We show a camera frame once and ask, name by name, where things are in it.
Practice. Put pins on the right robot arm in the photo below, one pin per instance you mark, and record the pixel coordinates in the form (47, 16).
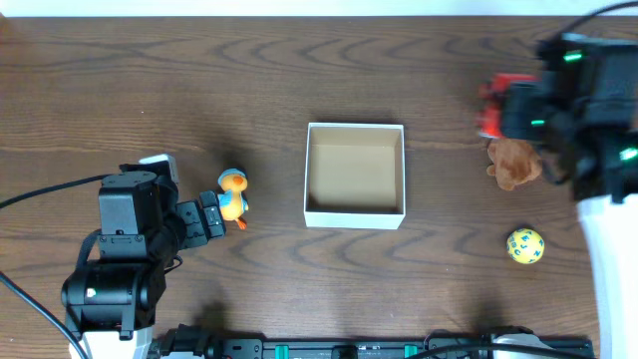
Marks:
(582, 109)

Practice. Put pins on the yellow ball blue letters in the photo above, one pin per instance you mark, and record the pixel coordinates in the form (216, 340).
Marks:
(525, 246)

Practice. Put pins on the red toy fire truck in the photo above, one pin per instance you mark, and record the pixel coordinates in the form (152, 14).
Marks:
(494, 93)

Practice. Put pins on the yellow duck toy blue hat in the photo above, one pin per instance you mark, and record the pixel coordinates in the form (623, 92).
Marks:
(232, 203)

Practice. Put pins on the brown plush toy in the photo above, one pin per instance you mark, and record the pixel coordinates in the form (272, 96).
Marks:
(513, 163)

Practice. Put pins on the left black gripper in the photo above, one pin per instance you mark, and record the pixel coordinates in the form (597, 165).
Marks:
(191, 225)

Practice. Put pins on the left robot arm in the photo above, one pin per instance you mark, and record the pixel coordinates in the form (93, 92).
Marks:
(112, 296)

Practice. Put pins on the white cardboard box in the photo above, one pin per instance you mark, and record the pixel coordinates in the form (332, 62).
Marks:
(355, 176)

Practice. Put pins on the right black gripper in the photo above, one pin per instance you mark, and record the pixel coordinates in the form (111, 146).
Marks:
(513, 98)

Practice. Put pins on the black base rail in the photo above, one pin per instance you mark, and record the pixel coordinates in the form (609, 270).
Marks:
(504, 342)

